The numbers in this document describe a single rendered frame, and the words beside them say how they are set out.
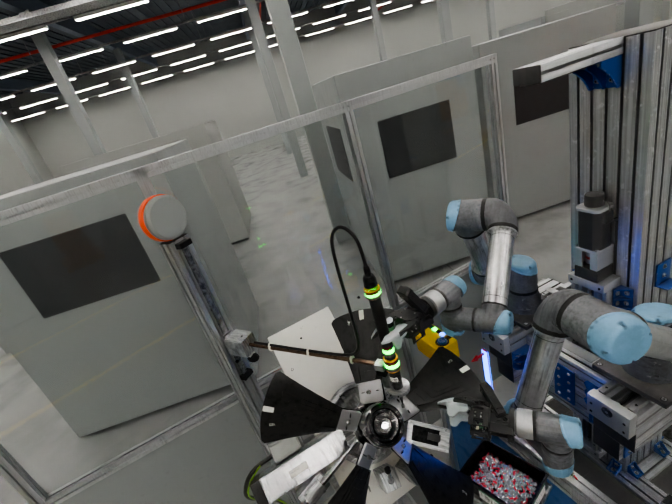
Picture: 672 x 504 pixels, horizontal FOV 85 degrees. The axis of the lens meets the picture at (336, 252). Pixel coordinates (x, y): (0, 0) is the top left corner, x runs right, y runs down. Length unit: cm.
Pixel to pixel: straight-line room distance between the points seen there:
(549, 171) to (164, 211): 463
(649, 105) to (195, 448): 209
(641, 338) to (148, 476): 185
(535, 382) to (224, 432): 135
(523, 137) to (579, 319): 404
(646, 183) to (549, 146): 376
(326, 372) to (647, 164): 122
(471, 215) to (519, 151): 362
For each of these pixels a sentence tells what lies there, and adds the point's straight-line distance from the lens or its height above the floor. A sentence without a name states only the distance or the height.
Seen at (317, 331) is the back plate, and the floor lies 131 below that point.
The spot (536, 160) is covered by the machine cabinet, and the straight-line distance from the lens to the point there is 514.
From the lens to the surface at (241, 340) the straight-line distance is 145.
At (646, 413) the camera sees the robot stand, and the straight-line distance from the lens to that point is 158.
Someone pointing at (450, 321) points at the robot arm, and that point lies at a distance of 126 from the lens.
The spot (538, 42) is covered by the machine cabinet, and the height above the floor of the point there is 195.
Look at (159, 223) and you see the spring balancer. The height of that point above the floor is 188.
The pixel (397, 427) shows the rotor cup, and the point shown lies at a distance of 120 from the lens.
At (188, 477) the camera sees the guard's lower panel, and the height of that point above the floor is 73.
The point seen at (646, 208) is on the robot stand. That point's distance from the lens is 153.
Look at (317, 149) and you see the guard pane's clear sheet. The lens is 163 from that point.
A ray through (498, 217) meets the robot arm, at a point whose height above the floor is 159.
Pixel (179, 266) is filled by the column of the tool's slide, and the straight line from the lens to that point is 139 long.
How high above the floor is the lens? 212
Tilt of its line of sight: 23 degrees down
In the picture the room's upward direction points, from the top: 17 degrees counter-clockwise
